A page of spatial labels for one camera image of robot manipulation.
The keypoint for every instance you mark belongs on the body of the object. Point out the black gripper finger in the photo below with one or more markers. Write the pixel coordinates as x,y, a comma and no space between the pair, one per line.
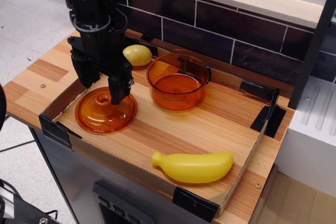
119,89
86,73

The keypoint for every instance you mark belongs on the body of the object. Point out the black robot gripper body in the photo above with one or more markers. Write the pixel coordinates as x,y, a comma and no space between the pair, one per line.
104,49

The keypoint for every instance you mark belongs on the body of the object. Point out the orange transparent pot lid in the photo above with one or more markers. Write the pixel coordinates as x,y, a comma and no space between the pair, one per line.
97,115

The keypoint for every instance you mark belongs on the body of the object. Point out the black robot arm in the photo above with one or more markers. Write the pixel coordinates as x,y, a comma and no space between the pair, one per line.
96,15

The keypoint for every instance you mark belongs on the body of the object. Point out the orange transparent toy pot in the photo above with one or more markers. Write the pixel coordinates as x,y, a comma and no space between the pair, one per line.
177,81

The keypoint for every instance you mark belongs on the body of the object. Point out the yellow toy potato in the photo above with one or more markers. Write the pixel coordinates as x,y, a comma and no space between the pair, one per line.
138,55

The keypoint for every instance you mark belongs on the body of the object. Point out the yellow toy banana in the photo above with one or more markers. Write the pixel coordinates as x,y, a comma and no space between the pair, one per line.
194,168

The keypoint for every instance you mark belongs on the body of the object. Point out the grey oven control panel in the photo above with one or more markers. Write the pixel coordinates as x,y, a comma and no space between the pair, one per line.
115,209

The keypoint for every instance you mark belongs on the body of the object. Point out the cardboard fence with black tape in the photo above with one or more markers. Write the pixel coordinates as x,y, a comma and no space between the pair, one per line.
121,162

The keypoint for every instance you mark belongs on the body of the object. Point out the white ridged sink drainer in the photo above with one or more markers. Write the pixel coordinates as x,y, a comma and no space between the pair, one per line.
319,108

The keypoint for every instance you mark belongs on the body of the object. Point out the black vertical post right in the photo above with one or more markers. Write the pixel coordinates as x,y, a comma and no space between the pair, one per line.
312,52

